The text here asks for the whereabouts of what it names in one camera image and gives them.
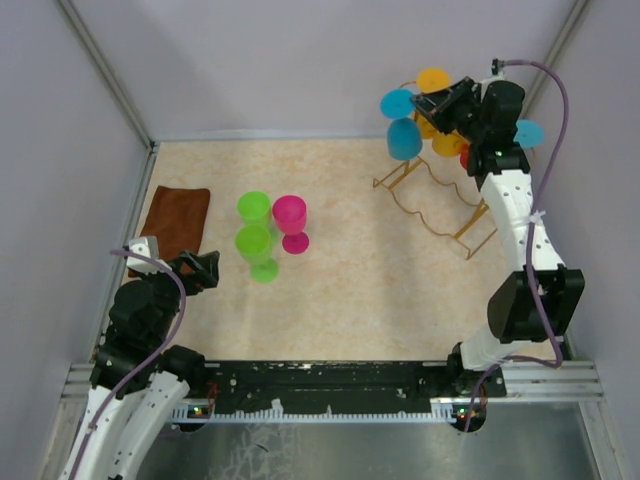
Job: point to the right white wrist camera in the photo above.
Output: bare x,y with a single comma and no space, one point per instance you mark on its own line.
497,71

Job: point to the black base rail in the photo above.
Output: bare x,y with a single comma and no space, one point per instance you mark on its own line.
235,392

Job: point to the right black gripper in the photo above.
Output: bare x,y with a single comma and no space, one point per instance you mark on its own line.
437,106

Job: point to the yellow wine glass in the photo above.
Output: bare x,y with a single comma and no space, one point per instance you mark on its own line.
447,145
428,81

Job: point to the yellow wine glass back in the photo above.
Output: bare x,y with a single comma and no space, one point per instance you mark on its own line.
428,81

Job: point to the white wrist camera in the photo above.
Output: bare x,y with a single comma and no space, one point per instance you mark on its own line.
497,71
145,248

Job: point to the yellow wine glass front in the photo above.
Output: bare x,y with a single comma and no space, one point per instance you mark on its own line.
447,145

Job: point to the blue wine glass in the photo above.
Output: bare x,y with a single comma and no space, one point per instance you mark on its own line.
403,136
529,134

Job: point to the pink wine glass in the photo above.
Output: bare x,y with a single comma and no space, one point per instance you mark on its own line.
290,215

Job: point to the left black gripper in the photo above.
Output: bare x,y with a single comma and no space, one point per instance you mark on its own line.
205,272

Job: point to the red wine glass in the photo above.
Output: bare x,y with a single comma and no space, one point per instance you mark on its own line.
464,155

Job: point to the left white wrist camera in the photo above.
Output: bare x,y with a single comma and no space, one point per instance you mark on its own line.
145,248

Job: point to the brown folded cloth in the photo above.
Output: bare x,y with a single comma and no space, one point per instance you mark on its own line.
176,218

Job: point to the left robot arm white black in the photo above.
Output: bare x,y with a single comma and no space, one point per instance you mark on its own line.
139,375

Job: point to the gold wire glass rack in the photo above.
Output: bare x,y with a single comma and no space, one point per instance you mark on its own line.
432,189

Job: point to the green wine glass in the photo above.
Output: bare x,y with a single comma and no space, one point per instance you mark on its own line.
254,244
255,208

